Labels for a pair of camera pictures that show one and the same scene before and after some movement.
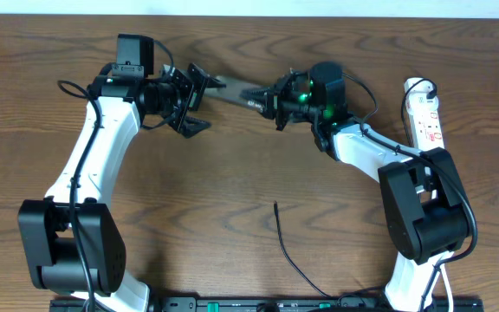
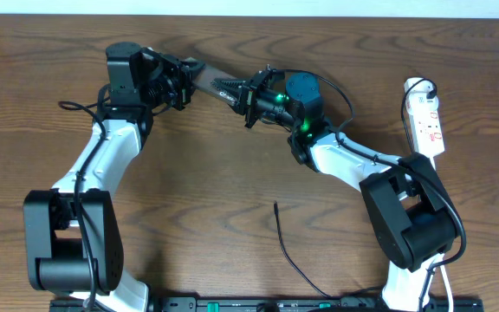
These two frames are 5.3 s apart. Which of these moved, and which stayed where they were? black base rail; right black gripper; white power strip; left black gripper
Moved: left black gripper; right black gripper
Stayed: white power strip; black base rail
